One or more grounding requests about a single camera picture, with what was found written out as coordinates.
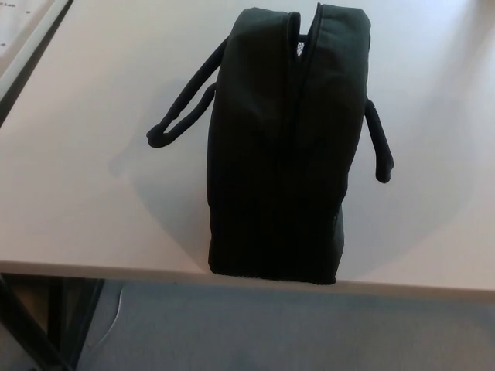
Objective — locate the black insulated lunch bag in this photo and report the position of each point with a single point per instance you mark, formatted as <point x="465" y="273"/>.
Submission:
<point x="255" y="162"/>

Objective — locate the black metal desk frame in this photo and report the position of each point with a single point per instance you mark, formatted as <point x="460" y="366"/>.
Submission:
<point x="58" y="309"/>

